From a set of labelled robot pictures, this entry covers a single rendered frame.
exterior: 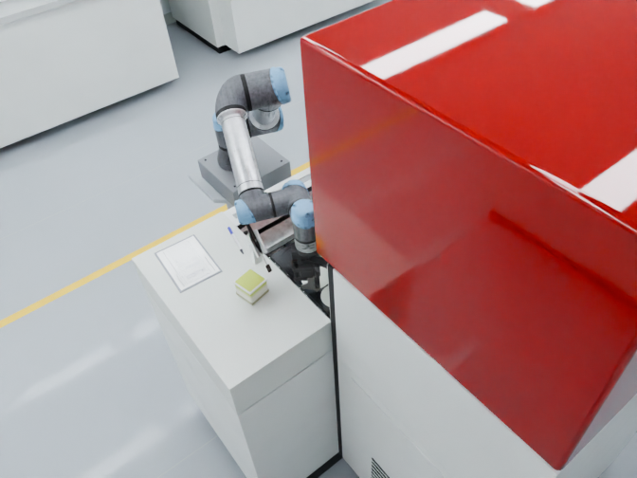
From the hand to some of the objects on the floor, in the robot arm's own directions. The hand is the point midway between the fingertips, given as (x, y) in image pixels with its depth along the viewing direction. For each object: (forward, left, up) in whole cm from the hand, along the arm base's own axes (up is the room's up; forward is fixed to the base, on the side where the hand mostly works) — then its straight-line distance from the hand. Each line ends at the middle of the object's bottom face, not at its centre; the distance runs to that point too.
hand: (318, 287), depth 180 cm
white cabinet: (-16, +4, -92) cm, 93 cm away
